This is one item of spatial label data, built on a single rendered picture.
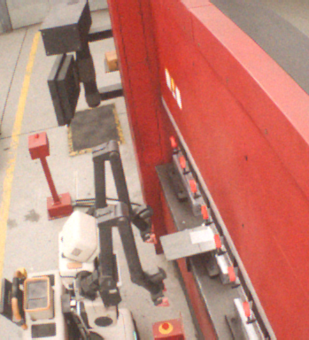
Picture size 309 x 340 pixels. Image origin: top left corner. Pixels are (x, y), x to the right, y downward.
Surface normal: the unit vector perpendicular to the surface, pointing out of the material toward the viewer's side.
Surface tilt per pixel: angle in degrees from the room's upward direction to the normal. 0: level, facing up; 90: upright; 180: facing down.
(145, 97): 90
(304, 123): 0
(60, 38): 90
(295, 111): 0
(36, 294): 0
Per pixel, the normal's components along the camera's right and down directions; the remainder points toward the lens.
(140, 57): 0.22, 0.59
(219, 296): -0.12, -0.77
